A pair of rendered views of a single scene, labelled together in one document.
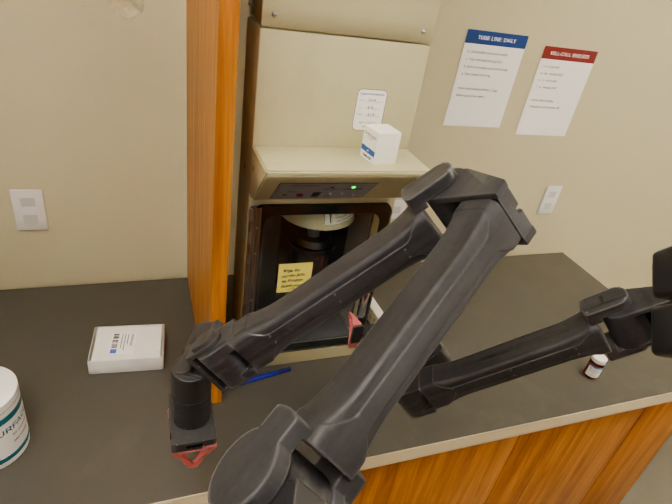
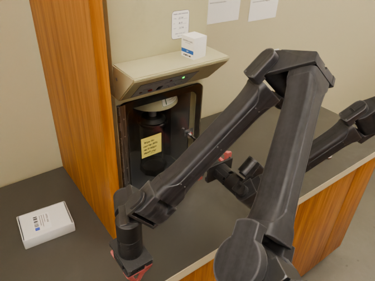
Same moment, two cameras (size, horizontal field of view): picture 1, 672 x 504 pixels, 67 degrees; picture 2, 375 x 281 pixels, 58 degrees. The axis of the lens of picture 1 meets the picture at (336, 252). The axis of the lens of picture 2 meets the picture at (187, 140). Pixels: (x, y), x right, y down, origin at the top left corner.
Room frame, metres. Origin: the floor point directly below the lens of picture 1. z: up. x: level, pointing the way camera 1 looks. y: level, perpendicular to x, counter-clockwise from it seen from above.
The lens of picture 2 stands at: (0.00, 0.18, 1.85)
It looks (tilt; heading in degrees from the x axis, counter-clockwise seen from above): 34 degrees down; 346
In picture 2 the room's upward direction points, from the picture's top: 3 degrees clockwise
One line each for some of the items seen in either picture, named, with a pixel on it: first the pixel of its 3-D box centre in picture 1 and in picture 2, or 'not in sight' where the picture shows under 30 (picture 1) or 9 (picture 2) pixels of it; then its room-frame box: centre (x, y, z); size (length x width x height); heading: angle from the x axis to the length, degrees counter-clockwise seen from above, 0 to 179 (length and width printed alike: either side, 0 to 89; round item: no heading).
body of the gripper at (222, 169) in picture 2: not in sight; (223, 173); (0.81, -0.14, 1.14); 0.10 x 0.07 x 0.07; 113
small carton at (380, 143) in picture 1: (380, 144); (193, 45); (0.92, -0.05, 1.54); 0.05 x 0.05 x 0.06; 32
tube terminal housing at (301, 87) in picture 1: (305, 202); (142, 95); (1.06, 0.09, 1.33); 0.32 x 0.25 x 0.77; 114
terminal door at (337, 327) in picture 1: (314, 283); (163, 145); (0.94, 0.04, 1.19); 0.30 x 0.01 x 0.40; 114
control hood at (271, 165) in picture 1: (340, 183); (173, 76); (0.89, 0.01, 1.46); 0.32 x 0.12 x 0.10; 114
